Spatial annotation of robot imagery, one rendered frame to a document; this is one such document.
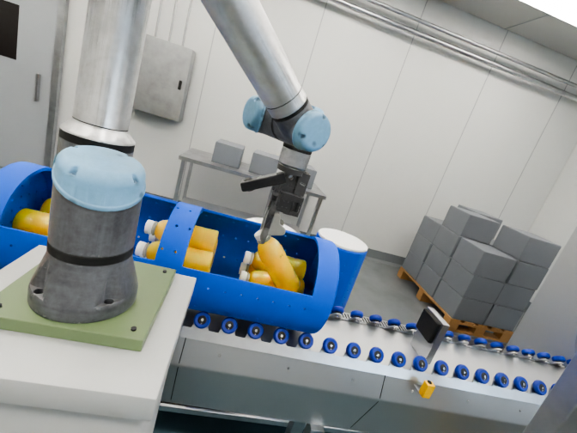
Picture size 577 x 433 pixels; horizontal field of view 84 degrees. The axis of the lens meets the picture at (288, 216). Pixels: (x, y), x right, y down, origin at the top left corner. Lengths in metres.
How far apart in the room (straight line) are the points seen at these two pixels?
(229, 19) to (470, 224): 3.68
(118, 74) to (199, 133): 3.70
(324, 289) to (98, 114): 0.63
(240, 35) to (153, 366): 0.50
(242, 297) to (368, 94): 3.90
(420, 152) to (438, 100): 0.70
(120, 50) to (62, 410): 0.51
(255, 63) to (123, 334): 0.46
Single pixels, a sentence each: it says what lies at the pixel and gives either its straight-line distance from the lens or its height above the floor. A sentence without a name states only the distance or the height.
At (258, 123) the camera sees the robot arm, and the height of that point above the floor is 1.51.
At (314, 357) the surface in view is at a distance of 1.02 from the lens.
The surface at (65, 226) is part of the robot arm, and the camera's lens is 0.53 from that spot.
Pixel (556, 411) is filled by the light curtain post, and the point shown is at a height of 1.08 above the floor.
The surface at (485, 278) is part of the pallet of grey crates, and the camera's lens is 3.86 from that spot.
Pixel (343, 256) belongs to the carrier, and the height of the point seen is 0.99.
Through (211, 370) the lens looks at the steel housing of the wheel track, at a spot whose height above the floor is 0.84.
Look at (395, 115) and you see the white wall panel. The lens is 4.64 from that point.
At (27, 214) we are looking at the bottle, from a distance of 1.00.
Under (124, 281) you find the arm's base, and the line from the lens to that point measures 0.57.
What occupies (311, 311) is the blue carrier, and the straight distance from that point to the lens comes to 0.89.
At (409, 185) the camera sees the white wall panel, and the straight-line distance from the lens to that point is 4.88.
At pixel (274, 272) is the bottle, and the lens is 0.88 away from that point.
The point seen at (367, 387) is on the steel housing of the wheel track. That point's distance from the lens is 1.11.
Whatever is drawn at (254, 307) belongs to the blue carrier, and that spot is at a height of 1.06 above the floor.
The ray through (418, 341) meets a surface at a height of 0.96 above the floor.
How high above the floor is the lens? 1.53
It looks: 16 degrees down
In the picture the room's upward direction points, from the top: 18 degrees clockwise
